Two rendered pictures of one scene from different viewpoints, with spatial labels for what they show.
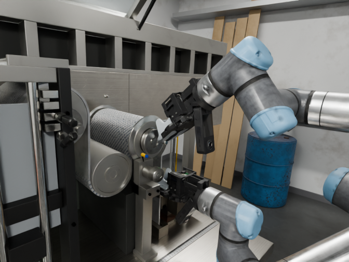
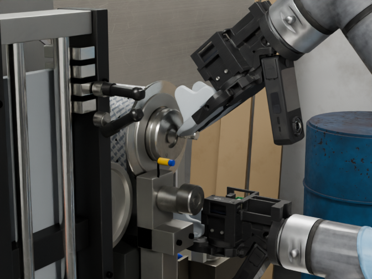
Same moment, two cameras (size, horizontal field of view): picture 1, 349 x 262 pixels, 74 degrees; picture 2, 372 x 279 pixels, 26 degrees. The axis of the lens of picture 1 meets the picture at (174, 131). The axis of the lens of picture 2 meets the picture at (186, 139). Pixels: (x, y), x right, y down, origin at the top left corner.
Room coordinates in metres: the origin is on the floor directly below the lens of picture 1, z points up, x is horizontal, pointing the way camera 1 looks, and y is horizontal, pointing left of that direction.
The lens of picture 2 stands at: (-0.42, 0.24, 1.49)
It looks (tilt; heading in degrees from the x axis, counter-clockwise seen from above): 13 degrees down; 349
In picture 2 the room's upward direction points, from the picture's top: straight up
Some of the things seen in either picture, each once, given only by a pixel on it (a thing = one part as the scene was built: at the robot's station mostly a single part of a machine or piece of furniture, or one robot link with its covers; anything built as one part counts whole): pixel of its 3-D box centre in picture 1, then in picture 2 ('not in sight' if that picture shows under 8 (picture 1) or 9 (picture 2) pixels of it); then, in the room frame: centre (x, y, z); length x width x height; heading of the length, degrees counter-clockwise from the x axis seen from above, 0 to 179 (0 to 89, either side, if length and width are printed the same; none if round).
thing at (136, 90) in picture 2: (67, 120); (122, 91); (0.33, 0.16, 1.37); 0.05 x 0.01 x 0.01; 46
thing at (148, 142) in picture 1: (152, 141); (165, 135); (0.64, 0.06, 1.25); 0.07 x 0.02 x 0.07; 136
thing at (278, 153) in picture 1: (267, 167); (367, 212); (2.69, -1.17, 0.41); 0.56 x 0.54 x 0.81; 54
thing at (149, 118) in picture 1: (149, 140); (158, 134); (0.65, 0.07, 1.25); 0.15 x 0.01 x 0.15; 136
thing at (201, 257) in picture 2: not in sight; (199, 253); (0.73, 0.00, 1.04); 0.02 x 0.01 x 0.02; 46
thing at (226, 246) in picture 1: (235, 254); not in sight; (0.49, -0.17, 1.01); 0.11 x 0.08 x 0.11; 14
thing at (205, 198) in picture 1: (210, 202); (299, 243); (0.56, -0.11, 1.11); 0.08 x 0.05 x 0.08; 136
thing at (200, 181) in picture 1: (188, 188); (248, 227); (0.62, -0.05, 1.12); 0.12 x 0.08 x 0.09; 46
